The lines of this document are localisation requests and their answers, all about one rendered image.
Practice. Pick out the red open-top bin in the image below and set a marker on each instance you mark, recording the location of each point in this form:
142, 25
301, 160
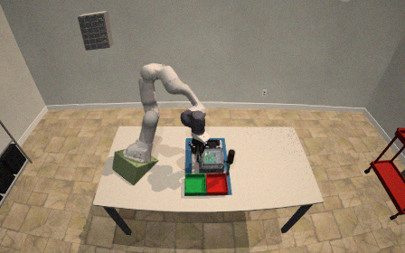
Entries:
217, 184

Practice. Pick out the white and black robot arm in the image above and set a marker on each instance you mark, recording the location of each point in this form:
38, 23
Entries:
194, 117

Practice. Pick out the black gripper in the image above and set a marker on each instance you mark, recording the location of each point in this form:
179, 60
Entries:
197, 143

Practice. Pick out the green bin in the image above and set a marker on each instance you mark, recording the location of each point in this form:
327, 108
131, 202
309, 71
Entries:
195, 184

